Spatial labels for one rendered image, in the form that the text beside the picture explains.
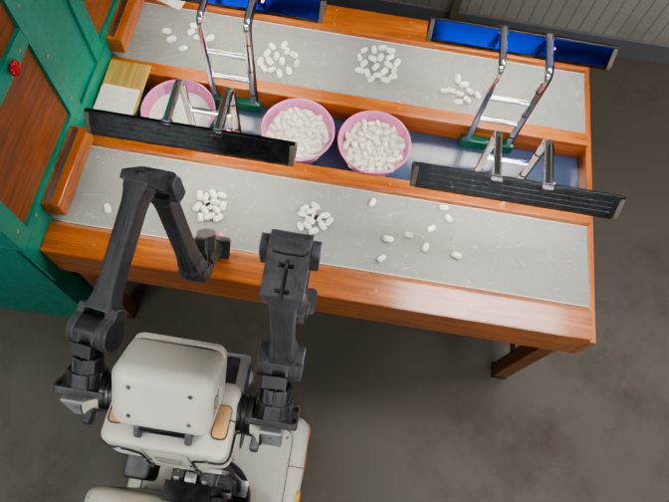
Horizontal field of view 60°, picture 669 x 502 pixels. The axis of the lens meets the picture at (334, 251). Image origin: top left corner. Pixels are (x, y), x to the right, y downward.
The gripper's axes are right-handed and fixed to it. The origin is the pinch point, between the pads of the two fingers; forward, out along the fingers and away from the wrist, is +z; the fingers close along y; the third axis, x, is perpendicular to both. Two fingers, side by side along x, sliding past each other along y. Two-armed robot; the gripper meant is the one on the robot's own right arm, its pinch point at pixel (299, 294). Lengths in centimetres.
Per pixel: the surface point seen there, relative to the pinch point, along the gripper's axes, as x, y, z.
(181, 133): -39, 42, 9
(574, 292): -11, -90, 34
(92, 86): -54, 86, 47
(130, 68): -64, 78, 57
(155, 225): -10, 53, 34
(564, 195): -40, -71, 9
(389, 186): -36, -23, 44
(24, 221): -6, 88, 16
